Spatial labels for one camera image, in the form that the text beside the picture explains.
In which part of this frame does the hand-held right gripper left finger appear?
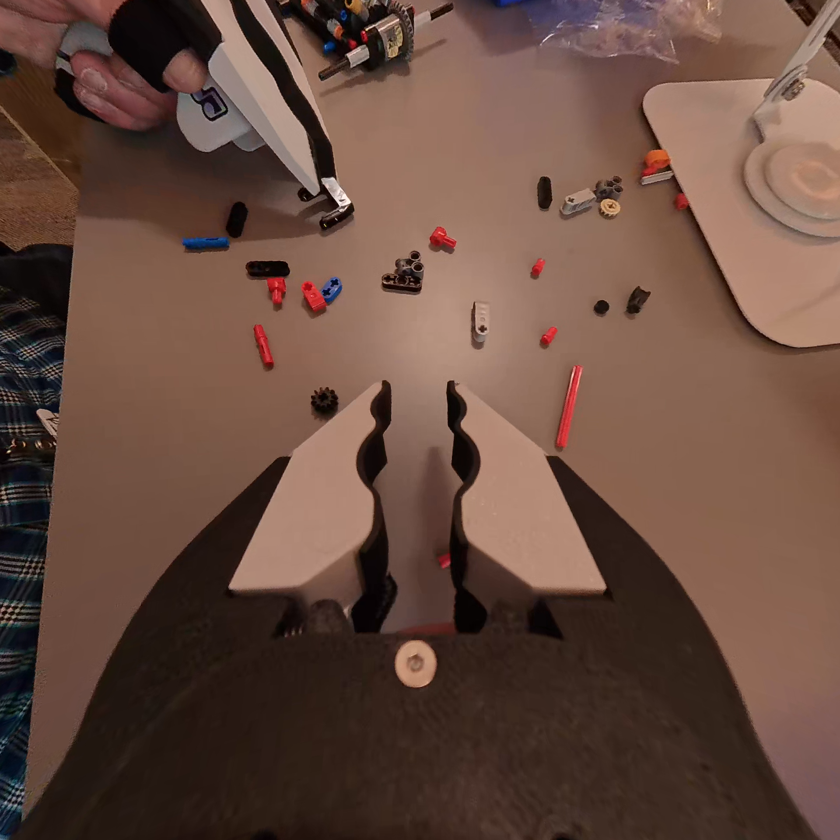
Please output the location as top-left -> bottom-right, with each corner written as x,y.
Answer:
227,381 -> 394,634

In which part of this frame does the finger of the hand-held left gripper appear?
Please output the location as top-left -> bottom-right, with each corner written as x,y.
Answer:
236,0 -> 337,179
176,0 -> 330,196

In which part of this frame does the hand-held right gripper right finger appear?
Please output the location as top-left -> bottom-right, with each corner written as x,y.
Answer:
446,379 -> 609,634

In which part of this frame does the lego car chassis assembly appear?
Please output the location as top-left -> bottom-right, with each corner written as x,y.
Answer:
282,0 -> 455,81

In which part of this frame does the black lego frame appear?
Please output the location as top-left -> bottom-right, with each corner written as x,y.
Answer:
298,176 -> 357,231

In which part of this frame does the thin red lego axle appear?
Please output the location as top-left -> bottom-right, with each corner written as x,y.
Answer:
554,365 -> 584,451

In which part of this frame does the person's left hand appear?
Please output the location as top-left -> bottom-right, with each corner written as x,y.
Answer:
0,0 -> 212,132

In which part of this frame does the clear plastic bag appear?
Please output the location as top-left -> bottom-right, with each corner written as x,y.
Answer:
528,0 -> 723,65

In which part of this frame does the white book stand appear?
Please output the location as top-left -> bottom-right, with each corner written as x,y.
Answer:
642,0 -> 840,349

